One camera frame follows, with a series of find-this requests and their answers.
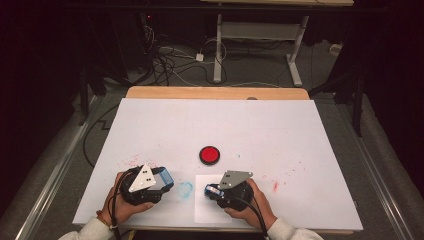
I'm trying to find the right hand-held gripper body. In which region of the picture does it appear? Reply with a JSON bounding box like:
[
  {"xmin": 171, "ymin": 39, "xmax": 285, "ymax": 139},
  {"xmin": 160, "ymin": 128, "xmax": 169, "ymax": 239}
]
[{"xmin": 214, "ymin": 170, "xmax": 255, "ymax": 212}]

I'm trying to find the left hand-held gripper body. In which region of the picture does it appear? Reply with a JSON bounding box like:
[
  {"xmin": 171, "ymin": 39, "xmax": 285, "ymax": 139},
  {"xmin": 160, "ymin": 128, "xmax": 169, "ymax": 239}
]
[{"xmin": 119, "ymin": 163, "xmax": 165, "ymax": 206}]

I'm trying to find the blue stamp cap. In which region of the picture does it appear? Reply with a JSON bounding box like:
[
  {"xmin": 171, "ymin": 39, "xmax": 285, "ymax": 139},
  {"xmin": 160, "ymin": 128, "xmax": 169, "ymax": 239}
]
[{"xmin": 150, "ymin": 166, "xmax": 175, "ymax": 193}]

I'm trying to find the person's right hand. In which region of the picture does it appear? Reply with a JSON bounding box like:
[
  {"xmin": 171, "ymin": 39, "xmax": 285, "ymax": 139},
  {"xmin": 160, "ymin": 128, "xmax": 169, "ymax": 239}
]
[{"xmin": 223, "ymin": 178, "xmax": 278, "ymax": 231}]

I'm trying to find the person's left hand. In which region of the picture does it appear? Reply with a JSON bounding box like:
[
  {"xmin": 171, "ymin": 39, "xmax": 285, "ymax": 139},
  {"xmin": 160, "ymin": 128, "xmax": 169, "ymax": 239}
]
[{"xmin": 100, "ymin": 171, "xmax": 155, "ymax": 226}]

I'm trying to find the red round ink pad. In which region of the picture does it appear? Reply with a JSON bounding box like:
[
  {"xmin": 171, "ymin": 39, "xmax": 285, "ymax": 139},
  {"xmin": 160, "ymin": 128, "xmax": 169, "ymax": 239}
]
[{"xmin": 198, "ymin": 145, "xmax": 221, "ymax": 166}]

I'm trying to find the white board table cover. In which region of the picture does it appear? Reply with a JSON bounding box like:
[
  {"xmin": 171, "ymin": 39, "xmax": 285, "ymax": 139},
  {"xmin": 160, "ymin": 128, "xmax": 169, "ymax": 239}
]
[{"xmin": 72, "ymin": 97, "xmax": 364, "ymax": 232}]

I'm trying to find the black metal stand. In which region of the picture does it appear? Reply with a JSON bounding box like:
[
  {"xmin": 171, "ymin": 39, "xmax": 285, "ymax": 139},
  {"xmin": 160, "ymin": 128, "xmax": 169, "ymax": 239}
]
[
  {"xmin": 68, "ymin": 64, "xmax": 108, "ymax": 127},
  {"xmin": 308, "ymin": 71, "xmax": 366, "ymax": 138}
]

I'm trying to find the white power strip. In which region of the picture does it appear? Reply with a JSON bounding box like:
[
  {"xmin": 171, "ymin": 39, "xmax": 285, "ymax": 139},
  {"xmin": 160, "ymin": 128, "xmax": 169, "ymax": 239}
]
[{"xmin": 329, "ymin": 43, "xmax": 344, "ymax": 57}]

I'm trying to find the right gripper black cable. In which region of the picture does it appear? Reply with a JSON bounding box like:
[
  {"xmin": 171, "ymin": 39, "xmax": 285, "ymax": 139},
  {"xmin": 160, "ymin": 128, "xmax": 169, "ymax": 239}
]
[{"xmin": 229, "ymin": 195, "xmax": 270, "ymax": 240}]

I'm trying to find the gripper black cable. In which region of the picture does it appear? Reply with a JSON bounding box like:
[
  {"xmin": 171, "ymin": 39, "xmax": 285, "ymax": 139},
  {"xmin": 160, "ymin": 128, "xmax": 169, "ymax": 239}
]
[
  {"xmin": 111, "ymin": 168, "xmax": 138, "ymax": 240},
  {"xmin": 229, "ymin": 195, "xmax": 270, "ymax": 240}
]

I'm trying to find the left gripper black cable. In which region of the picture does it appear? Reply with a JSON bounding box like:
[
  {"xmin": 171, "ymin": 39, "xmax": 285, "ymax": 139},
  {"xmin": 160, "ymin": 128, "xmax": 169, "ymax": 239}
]
[{"xmin": 111, "ymin": 168, "xmax": 138, "ymax": 240}]

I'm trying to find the wrist bracelet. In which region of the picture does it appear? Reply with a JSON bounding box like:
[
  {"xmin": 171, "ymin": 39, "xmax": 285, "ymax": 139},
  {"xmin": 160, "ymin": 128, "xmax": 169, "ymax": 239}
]
[{"xmin": 95, "ymin": 209, "xmax": 118, "ymax": 231}]

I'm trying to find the black floor cable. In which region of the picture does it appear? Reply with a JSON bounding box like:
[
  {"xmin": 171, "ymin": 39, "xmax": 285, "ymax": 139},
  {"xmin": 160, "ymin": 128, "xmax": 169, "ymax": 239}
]
[{"xmin": 82, "ymin": 103, "xmax": 120, "ymax": 168}]

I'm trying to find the metal floor rail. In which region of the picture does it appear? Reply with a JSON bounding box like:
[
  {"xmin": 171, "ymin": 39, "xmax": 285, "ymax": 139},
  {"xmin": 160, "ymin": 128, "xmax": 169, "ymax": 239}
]
[
  {"xmin": 336, "ymin": 103, "xmax": 416, "ymax": 240},
  {"xmin": 14, "ymin": 94, "xmax": 103, "ymax": 240}
]

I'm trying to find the tangle of floor cables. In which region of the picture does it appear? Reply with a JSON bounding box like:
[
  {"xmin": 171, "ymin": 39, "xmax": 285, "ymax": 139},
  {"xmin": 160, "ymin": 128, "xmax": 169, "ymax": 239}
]
[{"xmin": 139, "ymin": 13, "xmax": 234, "ymax": 87}]

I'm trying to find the white desk frame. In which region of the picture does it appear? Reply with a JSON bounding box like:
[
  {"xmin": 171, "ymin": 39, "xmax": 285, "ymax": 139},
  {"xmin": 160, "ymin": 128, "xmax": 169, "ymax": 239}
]
[{"xmin": 199, "ymin": 0, "xmax": 355, "ymax": 88}]

